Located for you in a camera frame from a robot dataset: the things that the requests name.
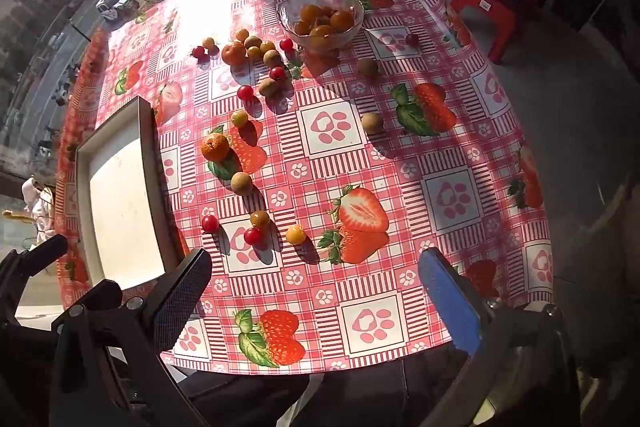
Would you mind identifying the strawberry printed red tablecloth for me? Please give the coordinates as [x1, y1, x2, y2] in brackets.
[52, 0, 556, 375]

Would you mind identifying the orange mandarin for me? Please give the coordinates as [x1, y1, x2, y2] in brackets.
[201, 133, 231, 162]
[221, 42, 248, 66]

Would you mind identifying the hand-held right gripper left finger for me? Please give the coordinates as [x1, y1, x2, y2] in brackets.
[50, 248, 213, 427]

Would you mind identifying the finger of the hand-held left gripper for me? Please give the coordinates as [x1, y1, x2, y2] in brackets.
[0, 234, 69, 323]

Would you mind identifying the white shallow box lid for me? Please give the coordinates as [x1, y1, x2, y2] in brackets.
[75, 96, 193, 295]

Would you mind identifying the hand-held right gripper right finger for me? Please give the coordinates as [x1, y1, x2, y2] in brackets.
[417, 248, 581, 427]

